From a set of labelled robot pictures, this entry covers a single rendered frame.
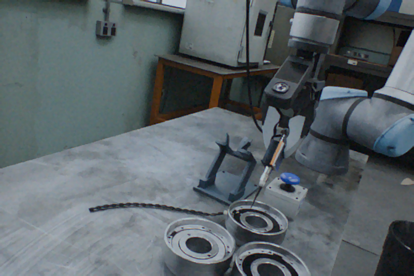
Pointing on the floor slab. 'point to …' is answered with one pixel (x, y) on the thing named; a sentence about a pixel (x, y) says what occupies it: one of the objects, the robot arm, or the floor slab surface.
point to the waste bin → (398, 250)
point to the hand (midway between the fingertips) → (276, 150)
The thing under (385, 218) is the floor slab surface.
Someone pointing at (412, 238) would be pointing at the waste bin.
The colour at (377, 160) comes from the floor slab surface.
